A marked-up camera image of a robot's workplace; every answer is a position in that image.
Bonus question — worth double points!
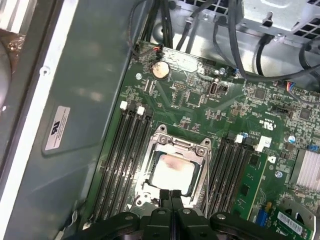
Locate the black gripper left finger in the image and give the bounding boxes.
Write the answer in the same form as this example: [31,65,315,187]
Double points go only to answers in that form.
[63,189,174,240]

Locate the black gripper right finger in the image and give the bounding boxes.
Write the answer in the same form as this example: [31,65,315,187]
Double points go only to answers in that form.
[171,189,288,240]

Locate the thin metal locking lever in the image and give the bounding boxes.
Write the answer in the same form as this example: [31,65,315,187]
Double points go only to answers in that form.
[133,134,157,201]
[199,147,212,217]

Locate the silver topped green CPU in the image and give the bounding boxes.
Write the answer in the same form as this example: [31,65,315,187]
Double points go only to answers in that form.
[149,149,200,201]

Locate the metal socket cover frame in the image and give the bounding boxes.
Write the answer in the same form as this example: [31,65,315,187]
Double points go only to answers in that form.
[139,142,210,205]

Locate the RAM slot white clips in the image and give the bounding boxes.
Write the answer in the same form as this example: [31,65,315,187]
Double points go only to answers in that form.
[214,133,245,216]
[253,136,272,153]
[112,106,146,217]
[92,101,130,217]

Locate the blue board connector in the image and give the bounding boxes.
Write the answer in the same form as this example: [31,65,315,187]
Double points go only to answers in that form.
[254,208,270,227]

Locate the green RAM stick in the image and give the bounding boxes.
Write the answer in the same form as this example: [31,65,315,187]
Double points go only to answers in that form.
[233,149,270,218]

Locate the green motherboard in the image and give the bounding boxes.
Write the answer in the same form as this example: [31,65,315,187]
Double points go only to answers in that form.
[82,39,320,240]

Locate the green expansion card white label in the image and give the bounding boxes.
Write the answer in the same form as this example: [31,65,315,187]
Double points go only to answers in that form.
[271,199,320,240]

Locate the silver finned heatsink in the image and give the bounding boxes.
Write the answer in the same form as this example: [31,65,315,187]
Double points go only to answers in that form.
[289,149,320,187]

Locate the white label sticker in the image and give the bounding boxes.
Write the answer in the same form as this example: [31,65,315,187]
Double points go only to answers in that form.
[42,104,72,152]

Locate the silver coin battery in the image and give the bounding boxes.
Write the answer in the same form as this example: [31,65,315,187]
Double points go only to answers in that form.
[151,61,171,80]

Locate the grey open PC case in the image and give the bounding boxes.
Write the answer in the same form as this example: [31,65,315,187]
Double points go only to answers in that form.
[0,0,320,240]

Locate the CPU socket with metal frame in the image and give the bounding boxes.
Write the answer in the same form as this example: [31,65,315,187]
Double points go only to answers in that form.
[134,123,214,210]

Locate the black cable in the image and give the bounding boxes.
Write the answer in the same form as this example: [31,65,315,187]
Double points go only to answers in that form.
[212,14,320,82]
[159,0,175,48]
[254,32,275,77]
[298,37,320,75]
[143,0,161,45]

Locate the grey cable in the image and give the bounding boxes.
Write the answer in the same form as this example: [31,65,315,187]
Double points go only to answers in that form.
[176,14,198,51]

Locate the thin black wire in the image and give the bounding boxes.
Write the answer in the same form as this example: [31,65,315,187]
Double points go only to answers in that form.
[127,0,165,60]

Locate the square brown base plate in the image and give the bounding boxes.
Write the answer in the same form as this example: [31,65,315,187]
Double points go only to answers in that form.
[0,27,33,83]

